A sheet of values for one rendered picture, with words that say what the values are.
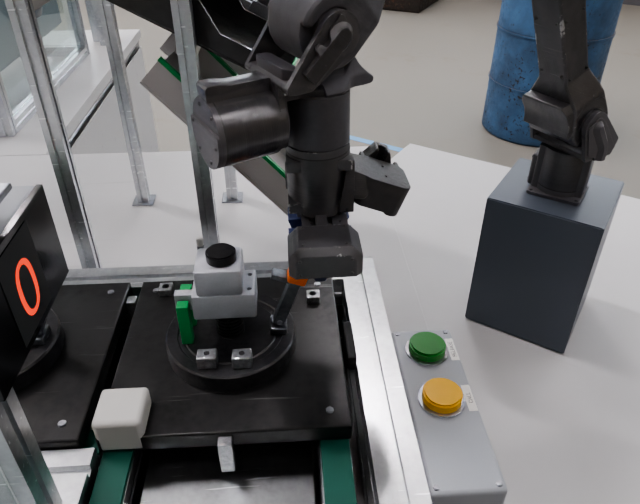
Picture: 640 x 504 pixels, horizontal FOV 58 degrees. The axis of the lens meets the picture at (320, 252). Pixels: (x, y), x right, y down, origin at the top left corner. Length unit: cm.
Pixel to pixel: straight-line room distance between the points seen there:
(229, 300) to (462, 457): 27
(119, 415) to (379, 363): 27
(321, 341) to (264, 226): 44
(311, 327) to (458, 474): 23
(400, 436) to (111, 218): 73
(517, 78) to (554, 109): 284
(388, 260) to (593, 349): 33
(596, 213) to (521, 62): 277
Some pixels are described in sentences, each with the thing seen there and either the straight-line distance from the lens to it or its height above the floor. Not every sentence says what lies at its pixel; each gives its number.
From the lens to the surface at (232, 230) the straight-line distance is 105.
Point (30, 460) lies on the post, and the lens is 52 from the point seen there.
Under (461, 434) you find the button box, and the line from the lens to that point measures 60.
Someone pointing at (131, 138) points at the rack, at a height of 99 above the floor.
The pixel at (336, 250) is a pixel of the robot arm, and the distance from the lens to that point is 47.
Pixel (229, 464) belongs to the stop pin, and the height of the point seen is 94.
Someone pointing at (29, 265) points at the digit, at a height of 121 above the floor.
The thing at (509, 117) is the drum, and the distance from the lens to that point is 362.
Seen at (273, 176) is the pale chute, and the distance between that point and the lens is 77.
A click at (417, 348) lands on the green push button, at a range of 65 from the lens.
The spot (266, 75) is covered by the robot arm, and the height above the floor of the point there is 127.
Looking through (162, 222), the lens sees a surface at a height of 86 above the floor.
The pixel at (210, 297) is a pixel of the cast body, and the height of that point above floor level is 105.
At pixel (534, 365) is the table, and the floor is 86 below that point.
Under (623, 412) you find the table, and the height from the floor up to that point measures 86.
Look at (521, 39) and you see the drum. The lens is 350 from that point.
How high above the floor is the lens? 142
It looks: 35 degrees down
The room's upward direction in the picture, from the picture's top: straight up
